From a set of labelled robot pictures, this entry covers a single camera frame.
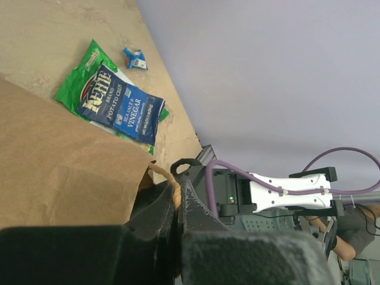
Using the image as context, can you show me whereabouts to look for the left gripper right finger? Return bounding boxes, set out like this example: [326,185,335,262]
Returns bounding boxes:
[180,179,334,284]

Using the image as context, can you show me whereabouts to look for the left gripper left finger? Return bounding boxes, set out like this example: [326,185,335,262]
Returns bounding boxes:
[1,183,176,284]

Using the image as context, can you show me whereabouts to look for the brown paper bag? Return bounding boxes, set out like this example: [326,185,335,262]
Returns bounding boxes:
[1,80,181,228]

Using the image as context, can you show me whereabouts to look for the blue Kettle chips bag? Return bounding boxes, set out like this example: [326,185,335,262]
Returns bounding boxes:
[77,64,165,145]

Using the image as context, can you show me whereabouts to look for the green white snack packet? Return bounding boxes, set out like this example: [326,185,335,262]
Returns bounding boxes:
[55,40,169,153]

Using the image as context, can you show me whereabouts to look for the blue snack packet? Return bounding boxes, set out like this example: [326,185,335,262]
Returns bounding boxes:
[123,47,148,71]

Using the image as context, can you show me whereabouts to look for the perforated grey crate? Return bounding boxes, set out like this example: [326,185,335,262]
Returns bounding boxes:
[242,214,295,232]

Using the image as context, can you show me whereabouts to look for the person in grey shirt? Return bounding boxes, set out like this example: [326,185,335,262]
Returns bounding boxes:
[308,204,380,262]

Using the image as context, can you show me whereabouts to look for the aluminium frame rail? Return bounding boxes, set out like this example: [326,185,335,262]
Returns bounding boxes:
[196,144,217,166]

